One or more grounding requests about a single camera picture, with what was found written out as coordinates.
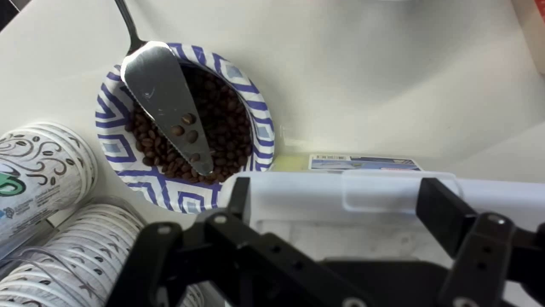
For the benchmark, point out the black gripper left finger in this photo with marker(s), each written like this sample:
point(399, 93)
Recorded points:
point(247, 269)

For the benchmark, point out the tall paper cup stack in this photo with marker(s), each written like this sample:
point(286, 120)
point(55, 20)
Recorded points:
point(44, 168)

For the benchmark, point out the white plastic container lid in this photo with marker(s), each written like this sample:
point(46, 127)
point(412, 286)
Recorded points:
point(371, 214)

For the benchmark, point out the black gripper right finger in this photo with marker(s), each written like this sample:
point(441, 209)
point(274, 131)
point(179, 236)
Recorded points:
point(487, 250)

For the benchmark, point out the metal spoon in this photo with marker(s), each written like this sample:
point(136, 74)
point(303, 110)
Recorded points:
point(152, 74)

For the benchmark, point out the clear plastic container with blocks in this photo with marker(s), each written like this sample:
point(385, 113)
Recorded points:
point(339, 163)

